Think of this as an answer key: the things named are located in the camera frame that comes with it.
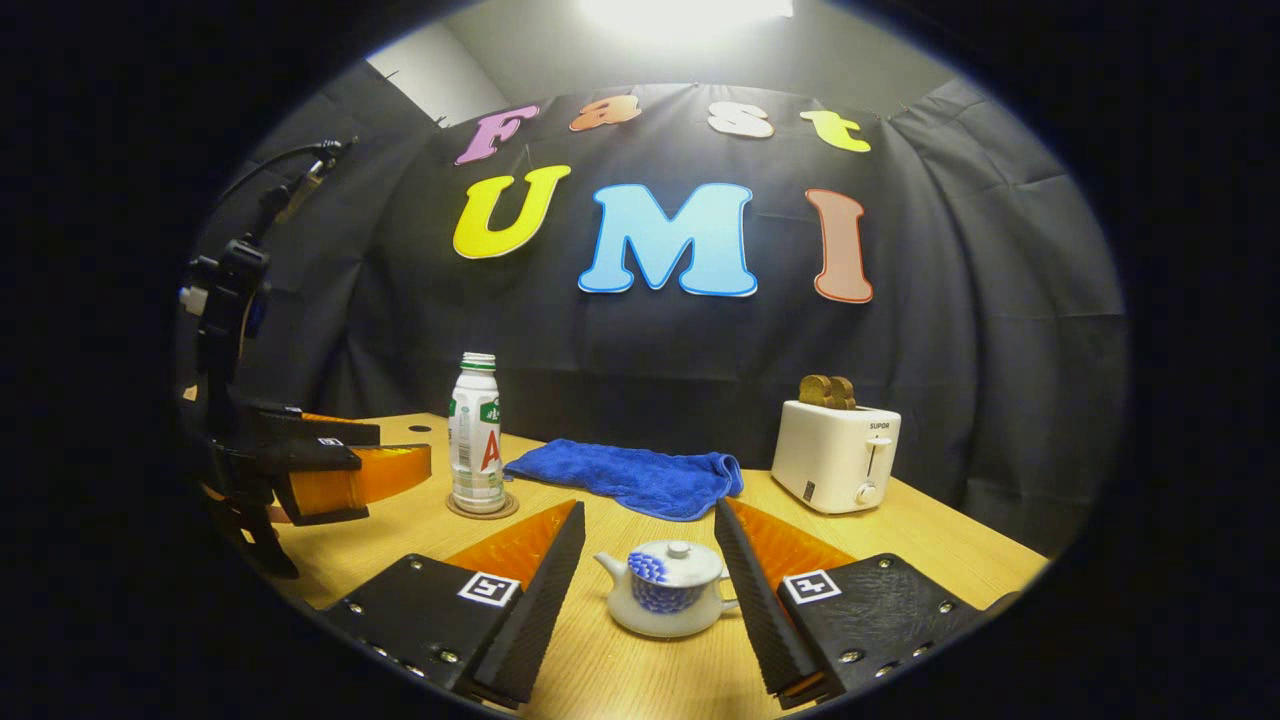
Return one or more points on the white plastic water bottle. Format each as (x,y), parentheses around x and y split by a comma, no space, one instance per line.
(477,440)

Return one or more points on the ceiling light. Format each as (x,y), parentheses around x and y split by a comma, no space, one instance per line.
(685,15)

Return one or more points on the black backdrop cloth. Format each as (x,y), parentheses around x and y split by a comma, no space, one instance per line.
(950,300)

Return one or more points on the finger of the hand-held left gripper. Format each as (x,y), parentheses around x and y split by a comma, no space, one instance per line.
(320,428)
(320,465)

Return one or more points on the white teacup lid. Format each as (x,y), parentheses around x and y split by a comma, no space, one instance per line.
(680,565)

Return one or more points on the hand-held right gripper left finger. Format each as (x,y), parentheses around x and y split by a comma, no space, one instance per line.
(540,610)

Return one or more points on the round wooden coaster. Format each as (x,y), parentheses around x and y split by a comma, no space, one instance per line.
(505,510)

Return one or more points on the white toaster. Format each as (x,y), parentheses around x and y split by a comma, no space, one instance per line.
(835,455)

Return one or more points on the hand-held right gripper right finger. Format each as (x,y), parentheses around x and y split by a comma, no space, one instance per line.
(755,610)

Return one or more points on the white blue-patterned teacup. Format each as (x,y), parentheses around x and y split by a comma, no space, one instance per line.
(665,605)

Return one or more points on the blue towel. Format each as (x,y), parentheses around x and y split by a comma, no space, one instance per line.
(630,475)

